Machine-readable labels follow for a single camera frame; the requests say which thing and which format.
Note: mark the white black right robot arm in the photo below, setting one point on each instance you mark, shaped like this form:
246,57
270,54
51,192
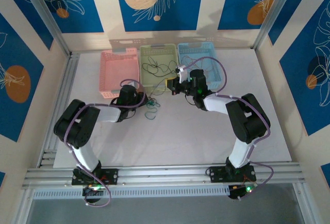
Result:
216,104

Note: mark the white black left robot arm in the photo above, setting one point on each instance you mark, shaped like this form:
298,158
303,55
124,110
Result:
108,113

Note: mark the green perforated plastic basket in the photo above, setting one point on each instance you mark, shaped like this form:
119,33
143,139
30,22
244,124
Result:
159,53

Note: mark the pink perforated plastic basket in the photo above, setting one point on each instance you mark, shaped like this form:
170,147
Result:
119,66

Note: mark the blue perforated plastic basket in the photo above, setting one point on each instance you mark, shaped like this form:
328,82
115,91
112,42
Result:
196,51

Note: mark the black controller board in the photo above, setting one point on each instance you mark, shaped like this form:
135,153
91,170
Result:
239,191
90,191

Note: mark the aluminium table edge rail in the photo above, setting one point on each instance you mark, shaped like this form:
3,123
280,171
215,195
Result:
65,92

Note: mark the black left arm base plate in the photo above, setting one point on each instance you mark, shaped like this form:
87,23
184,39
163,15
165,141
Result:
111,176

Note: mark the wide aluminium base rail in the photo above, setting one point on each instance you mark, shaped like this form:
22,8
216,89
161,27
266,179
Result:
165,175

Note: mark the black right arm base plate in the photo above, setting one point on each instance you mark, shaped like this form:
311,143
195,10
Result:
216,173

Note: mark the aluminium frame post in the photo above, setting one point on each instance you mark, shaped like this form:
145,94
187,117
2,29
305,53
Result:
46,15
273,9

